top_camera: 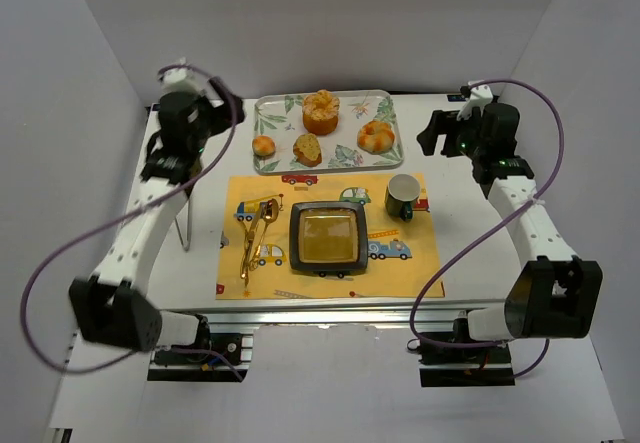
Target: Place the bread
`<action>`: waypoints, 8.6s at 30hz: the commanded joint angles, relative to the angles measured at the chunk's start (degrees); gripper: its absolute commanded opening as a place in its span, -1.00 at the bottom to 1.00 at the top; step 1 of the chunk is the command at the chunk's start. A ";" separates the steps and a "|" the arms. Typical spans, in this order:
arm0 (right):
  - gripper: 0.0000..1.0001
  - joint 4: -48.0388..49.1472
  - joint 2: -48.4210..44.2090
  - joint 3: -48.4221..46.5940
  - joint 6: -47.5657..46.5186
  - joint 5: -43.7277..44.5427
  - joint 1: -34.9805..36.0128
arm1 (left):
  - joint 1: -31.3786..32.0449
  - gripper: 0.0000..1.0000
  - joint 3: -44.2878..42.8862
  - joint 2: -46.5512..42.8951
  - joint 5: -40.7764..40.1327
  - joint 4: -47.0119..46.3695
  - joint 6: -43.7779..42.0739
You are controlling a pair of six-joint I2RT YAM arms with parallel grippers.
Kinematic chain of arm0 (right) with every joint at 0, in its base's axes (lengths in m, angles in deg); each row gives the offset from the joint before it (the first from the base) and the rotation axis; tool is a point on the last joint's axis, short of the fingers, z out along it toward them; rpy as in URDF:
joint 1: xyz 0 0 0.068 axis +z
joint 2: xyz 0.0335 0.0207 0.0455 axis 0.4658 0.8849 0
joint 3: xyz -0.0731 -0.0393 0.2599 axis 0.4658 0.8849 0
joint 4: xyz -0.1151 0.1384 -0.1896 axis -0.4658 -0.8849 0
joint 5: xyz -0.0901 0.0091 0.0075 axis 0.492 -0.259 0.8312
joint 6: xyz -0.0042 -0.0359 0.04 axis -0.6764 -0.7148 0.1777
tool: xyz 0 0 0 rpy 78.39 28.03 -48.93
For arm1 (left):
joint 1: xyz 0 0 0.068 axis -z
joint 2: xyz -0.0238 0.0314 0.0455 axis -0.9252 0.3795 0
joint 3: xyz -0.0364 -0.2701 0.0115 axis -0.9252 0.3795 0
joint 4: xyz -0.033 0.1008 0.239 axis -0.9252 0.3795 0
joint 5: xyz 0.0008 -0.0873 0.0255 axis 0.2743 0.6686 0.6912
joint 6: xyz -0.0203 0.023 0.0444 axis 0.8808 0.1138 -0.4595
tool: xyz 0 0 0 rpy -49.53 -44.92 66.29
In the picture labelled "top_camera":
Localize herb bread slice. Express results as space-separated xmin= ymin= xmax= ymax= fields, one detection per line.
xmin=293 ymin=133 xmax=322 ymax=167

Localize aluminium table frame rail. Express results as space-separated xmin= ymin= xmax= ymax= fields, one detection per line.
xmin=199 ymin=307 xmax=471 ymax=328

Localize square black brown plate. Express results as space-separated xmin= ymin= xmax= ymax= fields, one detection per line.
xmin=289 ymin=201 xmax=368 ymax=278

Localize yellow vehicle print placemat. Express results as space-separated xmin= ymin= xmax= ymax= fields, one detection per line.
xmin=216 ymin=173 xmax=440 ymax=300

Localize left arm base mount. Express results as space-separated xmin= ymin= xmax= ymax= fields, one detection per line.
xmin=147 ymin=326 xmax=253 ymax=383

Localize green mug white inside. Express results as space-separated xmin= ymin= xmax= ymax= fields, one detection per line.
xmin=385 ymin=174 xmax=421 ymax=222

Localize gold fork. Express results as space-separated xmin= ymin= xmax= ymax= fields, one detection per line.
xmin=240 ymin=203 xmax=266 ymax=285

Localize purple cable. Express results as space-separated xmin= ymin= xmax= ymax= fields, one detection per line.
xmin=408 ymin=79 xmax=565 ymax=380
xmin=19 ymin=64 xmax=237 ymax=375

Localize floral white serving tray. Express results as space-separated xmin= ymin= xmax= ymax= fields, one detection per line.
xmin=252 ymin=88 xmax=405 ymax=176

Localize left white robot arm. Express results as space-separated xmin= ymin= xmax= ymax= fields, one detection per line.
xmin=69 ymin=77 xmax=245 ymax=353

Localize twisted orange bread ring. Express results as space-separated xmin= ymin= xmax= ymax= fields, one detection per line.
xmin=356 ymin=119 xmax=396 ymax=154

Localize small round bread roll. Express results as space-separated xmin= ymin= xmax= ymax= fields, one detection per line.
xmin=252 ymin=135 xmax=276 ymax=158

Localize tall sugared brioche cake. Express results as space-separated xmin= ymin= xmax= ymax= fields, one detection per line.
xmin=302 ymin=89 xmax=340 ymax=136

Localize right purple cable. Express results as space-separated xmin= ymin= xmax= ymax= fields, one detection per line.
xmin=408 ymin=79 xmax=565 ymax=380

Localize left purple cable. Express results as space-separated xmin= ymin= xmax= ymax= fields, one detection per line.
xmin=19 ymin=64 xmax=237 ymax=375

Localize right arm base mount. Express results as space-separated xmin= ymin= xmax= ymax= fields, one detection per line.
xmin=406 ymin=338 xmax=515 ymax=388

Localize gold spoon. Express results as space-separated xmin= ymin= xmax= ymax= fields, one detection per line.
xmin=249 ymin=198 xmax=280 ymax=270

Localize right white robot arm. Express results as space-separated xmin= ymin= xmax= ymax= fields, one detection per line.
xmin=417 ymin=80 xmax=603 ymax=349

